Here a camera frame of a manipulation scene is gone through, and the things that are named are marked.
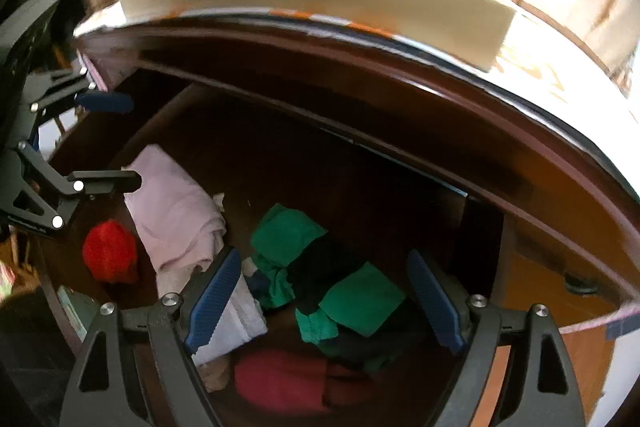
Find white orange-print table cover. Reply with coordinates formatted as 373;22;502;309
74;0;639;191

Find white underwear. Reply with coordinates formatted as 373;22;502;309
192;258;268;366

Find dark wooden drawer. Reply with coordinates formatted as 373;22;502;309
38;72;504;426

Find dark red garment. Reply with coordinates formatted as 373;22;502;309
234;348;378;416

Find brown garment in drawer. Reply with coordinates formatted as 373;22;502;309
198;355;231;393

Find pale pink garment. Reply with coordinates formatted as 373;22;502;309
125;144;226;296

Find bright red cloth ball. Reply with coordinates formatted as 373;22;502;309
82;220;138;284

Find green and black garment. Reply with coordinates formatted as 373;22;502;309
247;204;411;372

